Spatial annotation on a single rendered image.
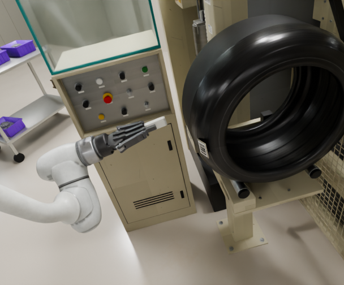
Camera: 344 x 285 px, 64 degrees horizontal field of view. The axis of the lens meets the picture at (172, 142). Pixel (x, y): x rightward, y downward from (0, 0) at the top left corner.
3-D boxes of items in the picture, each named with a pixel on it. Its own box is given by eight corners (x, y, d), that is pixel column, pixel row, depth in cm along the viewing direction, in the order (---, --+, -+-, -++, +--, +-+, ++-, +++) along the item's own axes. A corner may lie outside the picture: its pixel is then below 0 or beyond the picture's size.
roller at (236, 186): (210, 138, 128) (219, 136, 129) (210, 146, 131) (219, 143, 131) (238, 191, 100) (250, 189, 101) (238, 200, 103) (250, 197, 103)
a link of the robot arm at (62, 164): (84, 139, 98) (96, 175, 97) (43, 155, 98) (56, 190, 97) (70, 138, 87) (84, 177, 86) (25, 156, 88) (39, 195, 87)
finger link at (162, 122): (143, 124, 90) (144, 125, 89) (164, 116, 89) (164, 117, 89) (147, 132, 92) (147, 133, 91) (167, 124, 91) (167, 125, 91)
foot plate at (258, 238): (215, 221, 201) (215, 219, 200) (250, 211, 202) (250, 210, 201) (228, 254, 180) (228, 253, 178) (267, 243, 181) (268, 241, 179)
